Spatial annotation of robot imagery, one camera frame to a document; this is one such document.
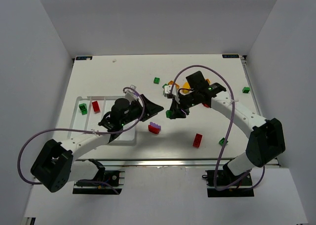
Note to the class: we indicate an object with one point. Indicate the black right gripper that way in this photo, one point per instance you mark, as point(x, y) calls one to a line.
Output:
point(179, 104)

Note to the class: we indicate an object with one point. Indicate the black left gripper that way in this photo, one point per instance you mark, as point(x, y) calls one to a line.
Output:
point(142, 107)

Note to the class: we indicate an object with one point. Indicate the red sloped lego brick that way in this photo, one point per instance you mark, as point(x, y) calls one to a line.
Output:
point(95, 106)

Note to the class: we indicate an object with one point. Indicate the green 2x3 lego brick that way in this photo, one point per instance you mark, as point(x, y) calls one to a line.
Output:
point(83, 108)

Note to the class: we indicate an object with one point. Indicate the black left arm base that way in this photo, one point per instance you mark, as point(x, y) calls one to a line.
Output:
point(91, 177)

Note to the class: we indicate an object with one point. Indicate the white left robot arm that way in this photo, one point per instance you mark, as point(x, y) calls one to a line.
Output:
point(57, 162)

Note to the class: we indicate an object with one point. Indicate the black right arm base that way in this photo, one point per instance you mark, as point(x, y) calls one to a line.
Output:
point(242, 188)

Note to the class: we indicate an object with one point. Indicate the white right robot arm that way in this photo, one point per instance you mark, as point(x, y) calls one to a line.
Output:
point(265, 137)

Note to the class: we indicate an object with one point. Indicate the purple lego on red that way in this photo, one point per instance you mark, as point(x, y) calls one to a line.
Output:
point(155, 125)

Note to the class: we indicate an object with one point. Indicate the red curved lego brick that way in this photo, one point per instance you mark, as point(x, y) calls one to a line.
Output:
point(154, 130)

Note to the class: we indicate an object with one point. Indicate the yellow rounded lego piece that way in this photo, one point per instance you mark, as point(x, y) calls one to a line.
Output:
point(185, 88)

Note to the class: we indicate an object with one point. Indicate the small green lego brick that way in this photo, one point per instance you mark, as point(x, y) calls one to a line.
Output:
point(156, 80)

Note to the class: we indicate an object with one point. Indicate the red 2x4 lego brick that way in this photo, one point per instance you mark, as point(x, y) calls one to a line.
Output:
point(197, 141)

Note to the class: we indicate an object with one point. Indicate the green round stud lego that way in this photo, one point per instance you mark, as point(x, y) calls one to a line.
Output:
point(223, 142)

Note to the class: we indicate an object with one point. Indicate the blue right table label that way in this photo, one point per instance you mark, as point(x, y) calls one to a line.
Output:
point(230, 55)

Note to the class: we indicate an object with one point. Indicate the blue table label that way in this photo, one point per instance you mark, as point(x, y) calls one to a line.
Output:
point(230, 55)
point(79, 58)

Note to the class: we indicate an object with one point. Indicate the blue left table label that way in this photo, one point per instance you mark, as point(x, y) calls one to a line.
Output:
point(79, 58)

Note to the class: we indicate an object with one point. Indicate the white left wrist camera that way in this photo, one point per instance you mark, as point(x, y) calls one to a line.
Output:
point(130, 93)

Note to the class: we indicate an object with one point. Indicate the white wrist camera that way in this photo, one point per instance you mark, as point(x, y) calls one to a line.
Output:
point(171, 92)
point(130, 93)

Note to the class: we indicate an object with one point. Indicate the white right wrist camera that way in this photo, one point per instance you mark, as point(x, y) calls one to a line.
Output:
point(171, 92)

